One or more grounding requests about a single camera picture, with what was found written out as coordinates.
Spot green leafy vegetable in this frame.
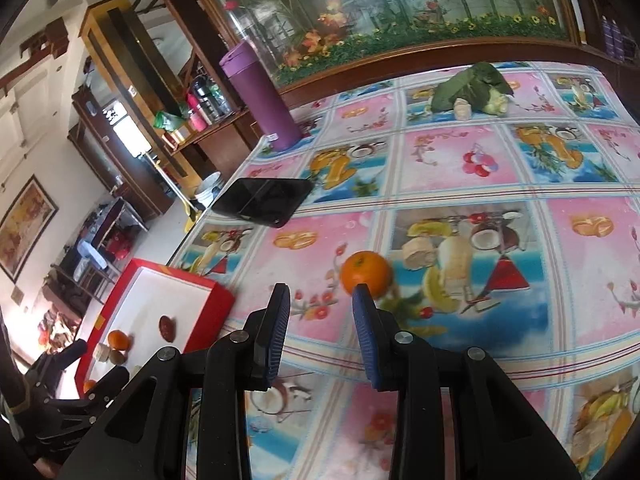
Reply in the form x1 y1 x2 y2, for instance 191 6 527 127
431 62 514 122

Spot wooden glass display cabinet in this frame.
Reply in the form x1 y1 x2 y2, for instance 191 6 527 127
139 0 640 162

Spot red white tray box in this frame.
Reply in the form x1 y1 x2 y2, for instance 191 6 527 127
75 258 234 396

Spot purple thermos bottle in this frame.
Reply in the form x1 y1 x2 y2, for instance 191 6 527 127
219 40 302 152

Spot colourful fruit tablecloth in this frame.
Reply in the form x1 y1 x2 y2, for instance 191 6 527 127
170 61 639 479

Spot black smartphone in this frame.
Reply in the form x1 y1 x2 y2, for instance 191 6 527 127
210 178 314 228

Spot pink bottle on shelf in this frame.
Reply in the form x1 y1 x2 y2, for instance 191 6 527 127
186 92 207 132

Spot yellow broom mop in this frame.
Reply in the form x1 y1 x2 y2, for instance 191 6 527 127
143 153 202 234

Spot red jujube date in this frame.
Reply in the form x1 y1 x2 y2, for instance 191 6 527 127
158 315 176 344

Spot white plastic bucket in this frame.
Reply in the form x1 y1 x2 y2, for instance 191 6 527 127
194 171 224 210

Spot framed wall painting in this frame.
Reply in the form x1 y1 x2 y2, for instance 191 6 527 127
0 176 58 284

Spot green bag on shelf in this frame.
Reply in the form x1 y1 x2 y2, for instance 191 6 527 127
153 110 186 132

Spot white square cake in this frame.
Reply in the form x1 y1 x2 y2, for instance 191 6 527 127
92 342 111 362

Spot black thermos on shelf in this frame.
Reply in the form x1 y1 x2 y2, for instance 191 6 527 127
191 75 221 122

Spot purple bottles on shelf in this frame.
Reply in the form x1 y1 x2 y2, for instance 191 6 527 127
602 16 625 61

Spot orange tangerine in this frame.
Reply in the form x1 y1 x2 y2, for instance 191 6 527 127
340 250 393 299
84 379 96 393
107 330 131 353

